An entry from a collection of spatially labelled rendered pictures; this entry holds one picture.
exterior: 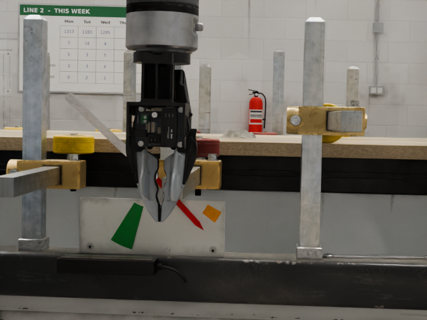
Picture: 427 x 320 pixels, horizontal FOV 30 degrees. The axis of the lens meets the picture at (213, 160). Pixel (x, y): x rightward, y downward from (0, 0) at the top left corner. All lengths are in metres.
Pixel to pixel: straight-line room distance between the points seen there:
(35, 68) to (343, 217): 0.67
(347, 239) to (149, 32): 0.82
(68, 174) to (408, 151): 0.66
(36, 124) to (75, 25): 7.19
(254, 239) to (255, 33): 7.04
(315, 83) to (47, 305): 0.63
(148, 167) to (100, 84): 7.56
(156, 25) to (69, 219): 0.80
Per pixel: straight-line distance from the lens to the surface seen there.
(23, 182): 1.24
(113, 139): 1.38
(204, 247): 1.42
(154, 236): 1.43
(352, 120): 1.14
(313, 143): 1.41
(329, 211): 1.64
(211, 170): 1.40
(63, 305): 1.51
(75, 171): 1.44
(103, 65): 8.57
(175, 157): 0.99
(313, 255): 1.42
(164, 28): 0.96
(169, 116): 0.95
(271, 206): 1.63
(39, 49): 1.47
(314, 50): 1.41
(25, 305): 1.53
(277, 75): 2.50
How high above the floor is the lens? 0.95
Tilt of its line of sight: 3 degrees down
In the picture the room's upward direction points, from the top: 1 degrees clockwise
